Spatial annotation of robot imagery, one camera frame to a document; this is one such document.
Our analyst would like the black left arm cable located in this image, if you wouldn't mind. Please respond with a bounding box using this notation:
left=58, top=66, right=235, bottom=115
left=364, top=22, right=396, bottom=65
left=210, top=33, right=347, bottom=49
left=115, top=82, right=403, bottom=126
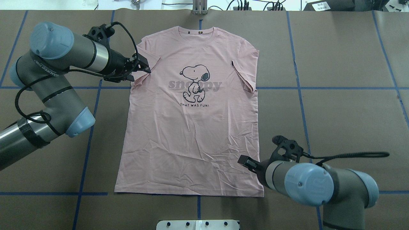
left=14, top=22, right=141, bottom=123

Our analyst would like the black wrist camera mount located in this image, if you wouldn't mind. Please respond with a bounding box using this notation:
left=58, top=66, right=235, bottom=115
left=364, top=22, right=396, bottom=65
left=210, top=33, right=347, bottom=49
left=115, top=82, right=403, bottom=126
left=269, top=135, right=304, bottom=163
left=83, top=24, right=115, bottom=46

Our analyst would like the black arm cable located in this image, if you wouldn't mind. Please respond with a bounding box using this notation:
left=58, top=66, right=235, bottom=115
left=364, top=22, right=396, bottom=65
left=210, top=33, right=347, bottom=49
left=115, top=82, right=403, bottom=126
left=302, top=151, right=390, bottom=166
left=14, top=22, right=141, bottom=123

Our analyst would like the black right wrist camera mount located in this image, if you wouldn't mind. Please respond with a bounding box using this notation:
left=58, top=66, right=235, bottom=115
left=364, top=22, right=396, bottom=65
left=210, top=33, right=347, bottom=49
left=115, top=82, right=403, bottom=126
left=269, top=135, right=304, bottom=163

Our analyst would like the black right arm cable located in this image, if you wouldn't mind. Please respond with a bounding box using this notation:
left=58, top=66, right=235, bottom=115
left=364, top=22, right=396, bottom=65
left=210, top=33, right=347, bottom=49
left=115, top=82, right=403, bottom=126
left=302, top=151, right=390, bottom=166

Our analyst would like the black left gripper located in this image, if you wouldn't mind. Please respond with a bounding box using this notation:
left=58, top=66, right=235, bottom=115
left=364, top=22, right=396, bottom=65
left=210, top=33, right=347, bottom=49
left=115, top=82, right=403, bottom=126
left=104, top=50, right=151, bottom=81

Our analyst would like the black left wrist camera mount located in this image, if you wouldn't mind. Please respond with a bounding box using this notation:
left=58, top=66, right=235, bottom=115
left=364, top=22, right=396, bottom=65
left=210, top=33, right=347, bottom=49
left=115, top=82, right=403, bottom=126
left=83, top=24, right=115, bottom=46

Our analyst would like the aluminium frame post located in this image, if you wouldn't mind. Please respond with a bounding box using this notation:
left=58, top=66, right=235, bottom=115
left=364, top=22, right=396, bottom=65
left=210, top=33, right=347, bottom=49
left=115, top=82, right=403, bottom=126
left=192, top=0, right=208, bottom=15

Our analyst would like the pink Snoopy t-shirt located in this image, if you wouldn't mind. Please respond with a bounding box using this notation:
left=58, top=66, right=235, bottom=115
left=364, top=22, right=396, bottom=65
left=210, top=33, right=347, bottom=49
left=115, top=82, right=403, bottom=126
left=114, top=26, right=264, bottom=197

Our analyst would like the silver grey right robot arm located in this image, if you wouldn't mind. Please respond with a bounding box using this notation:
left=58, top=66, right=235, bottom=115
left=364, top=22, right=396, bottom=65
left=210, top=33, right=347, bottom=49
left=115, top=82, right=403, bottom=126
left=238, top=155, right=379, bottom=230

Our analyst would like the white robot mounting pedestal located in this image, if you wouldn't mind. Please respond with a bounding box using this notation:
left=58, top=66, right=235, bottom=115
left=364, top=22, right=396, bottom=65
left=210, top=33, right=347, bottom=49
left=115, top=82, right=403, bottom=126
left=156, top=219, right=241, bottom=230

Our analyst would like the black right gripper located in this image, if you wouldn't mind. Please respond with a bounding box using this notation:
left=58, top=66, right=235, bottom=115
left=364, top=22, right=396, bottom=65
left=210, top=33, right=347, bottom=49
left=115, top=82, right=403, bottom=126
left=237, top=155, right=275, bottom=189

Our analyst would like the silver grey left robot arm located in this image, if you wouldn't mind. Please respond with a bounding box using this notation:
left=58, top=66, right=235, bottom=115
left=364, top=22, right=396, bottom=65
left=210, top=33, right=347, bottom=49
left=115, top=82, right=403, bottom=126
left=0, top=21, right=151, bottom=170

